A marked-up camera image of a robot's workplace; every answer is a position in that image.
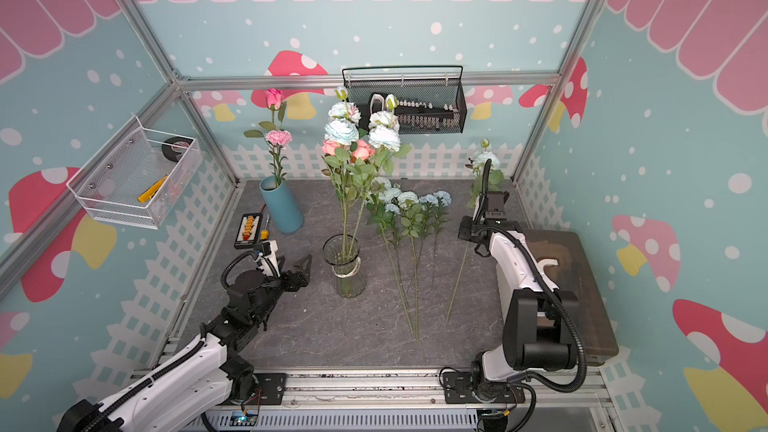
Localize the light blue rose stem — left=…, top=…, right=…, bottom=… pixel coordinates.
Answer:
left=365, top=177, right=418, bottom=339

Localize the green circuit board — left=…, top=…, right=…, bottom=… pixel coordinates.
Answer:
left=230, top=412, right=259, bottom=427

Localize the clear glass vase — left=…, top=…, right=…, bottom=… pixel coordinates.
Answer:
left=322, top=234, right=366, bottom=298

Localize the yellow utility knife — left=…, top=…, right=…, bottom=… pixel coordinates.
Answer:
left=137, top=175, right=168, bottom=204

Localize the light blue rose bouquet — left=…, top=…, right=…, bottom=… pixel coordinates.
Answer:
left=322, top=86, right=408, bottom=262

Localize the teal ceramic vase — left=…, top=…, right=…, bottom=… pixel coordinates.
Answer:
left=259, top=175, right=304, bottom=234

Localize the white wire mesh basket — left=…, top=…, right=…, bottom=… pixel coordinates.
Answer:
left=67, top=116, right=202, bottom=230

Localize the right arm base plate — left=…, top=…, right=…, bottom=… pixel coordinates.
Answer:
left=438, top=367, right=526, bottom=406

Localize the pink carnation stem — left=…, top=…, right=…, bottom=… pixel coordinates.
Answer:
left=265, top=129, right=293, bottom=187

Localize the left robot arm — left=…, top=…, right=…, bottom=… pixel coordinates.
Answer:
left=58, top=241, right=312, bottom=431

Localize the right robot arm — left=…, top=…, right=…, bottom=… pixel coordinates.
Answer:
left=458, top=158, right=587, bottom=401

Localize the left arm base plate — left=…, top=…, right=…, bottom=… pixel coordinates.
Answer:
left=249, top=373, right=287, bottom=406

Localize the black wire mesh basket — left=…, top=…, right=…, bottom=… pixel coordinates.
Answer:
left=341, top=65, right=467, bottom=135

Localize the small blue rose stem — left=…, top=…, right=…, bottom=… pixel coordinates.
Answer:
left=444, top=139, right=501, bottom=324

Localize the salmon pink rose stem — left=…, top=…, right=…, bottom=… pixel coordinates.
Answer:
left=322, top=139, right=375, bottom=162

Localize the socket bit set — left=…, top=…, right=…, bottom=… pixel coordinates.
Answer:
left=368, top=93, right=466, bottom=134

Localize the black tape roll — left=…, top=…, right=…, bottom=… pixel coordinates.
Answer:
left=161, top=136, right=194, bottom=163

